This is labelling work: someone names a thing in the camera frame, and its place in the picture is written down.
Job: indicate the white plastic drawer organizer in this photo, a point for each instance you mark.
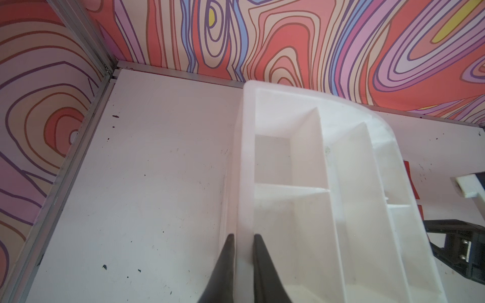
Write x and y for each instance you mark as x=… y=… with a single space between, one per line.
x=321 y=180

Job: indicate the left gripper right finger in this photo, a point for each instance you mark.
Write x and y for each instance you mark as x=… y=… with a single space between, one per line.
x=267 y=285

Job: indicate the red postcard white text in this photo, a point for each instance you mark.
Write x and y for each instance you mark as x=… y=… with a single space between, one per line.
x=407 y=168

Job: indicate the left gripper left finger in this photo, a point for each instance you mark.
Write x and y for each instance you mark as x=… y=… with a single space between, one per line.
x=220 y=287

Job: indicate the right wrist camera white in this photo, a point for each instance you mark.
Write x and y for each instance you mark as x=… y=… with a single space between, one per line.
x=471 y=186

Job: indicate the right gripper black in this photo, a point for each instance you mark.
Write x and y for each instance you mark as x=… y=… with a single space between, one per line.
x=463 y=250

